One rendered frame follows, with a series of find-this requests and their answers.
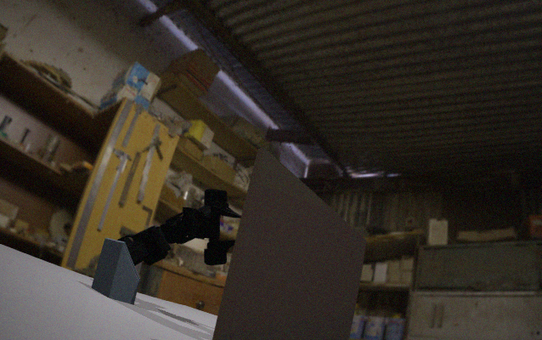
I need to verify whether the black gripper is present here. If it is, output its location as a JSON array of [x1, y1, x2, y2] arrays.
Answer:
[[200, 189, 241, 265]]

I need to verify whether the brown flat board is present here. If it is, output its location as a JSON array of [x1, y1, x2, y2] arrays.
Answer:
[[212, 148, 366, 340]]

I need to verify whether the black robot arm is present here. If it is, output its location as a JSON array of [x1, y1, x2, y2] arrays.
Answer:
[[118, 206, 211, 266]]

